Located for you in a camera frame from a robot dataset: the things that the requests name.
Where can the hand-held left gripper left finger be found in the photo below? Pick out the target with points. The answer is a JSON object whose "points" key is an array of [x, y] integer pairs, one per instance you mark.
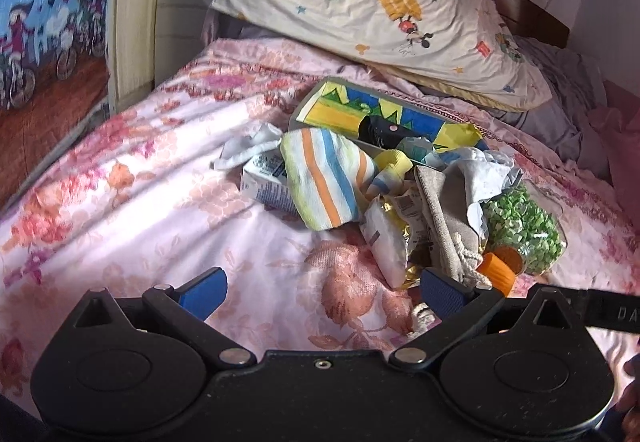
{"points": [[202, 294]]}

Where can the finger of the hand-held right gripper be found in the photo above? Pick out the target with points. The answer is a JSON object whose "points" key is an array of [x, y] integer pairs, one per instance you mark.
{"points": [[572, 293]]}

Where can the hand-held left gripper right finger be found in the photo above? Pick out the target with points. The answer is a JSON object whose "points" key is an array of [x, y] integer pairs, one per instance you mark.
{"points": [[445, 294]]}

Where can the blue white quilted cloth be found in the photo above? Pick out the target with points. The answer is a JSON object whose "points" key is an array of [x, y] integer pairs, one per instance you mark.
{"points": [[485, 177]]}

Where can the yellow sock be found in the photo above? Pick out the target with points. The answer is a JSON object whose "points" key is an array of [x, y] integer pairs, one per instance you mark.
{"points": [[392, 164]]}

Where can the white tissue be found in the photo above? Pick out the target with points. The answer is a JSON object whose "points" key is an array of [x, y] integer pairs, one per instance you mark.
{"points": [[245, 147]]}

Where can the striped sock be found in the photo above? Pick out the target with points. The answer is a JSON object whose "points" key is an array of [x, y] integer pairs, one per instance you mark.
{"points": [[320, 177]]}

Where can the colourful printed cardboard box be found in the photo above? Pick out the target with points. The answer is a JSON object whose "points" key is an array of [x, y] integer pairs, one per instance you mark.
{"points": [[340, 104]]}

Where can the person's right hand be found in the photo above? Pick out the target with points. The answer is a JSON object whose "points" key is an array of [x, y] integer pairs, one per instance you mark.
{"points": [[631, 387]]}

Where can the orange cylinder cap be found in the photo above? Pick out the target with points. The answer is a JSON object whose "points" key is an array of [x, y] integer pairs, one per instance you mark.
{"points": [[500, 269]]}

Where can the clear bag of green bits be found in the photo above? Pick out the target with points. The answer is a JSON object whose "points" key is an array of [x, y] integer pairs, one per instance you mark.
{"points": [[525, 227]]}

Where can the gold white snack packet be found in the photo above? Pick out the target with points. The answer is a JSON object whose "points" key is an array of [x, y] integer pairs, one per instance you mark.
{"points": [[390, 232]]}

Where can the pink floral bedsheet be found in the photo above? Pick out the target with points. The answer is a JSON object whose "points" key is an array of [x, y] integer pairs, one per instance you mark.
{"points": [[150, 202]]}

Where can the small milk carton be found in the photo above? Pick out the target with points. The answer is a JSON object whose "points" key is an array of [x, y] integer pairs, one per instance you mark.
{"points": [[265, 187]]}

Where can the pink cloth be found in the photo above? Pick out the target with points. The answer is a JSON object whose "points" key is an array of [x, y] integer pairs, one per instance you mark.
{"points": [[617, 132]]}

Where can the grey crumpled blanket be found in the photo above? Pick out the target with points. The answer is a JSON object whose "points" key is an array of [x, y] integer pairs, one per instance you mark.
{"points": [[555, 107]]}

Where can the person's leg in jeans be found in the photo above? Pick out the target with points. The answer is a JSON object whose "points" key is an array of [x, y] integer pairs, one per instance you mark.
{"points": [[15, 422]]}

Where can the light wooden drawer cabinet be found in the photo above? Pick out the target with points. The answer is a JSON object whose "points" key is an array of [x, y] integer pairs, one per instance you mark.
{"points": [[180, 22]]}

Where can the light wooden panel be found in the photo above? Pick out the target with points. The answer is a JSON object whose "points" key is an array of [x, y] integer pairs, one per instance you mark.
{"points": [[135, 22]]}

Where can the dark wooden headboard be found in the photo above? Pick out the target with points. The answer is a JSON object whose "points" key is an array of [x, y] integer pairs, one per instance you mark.
{"points": [[530, 14]]}

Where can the blue printed curtain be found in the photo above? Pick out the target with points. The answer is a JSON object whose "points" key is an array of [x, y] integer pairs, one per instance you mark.
{"points": [[45, 22]]}

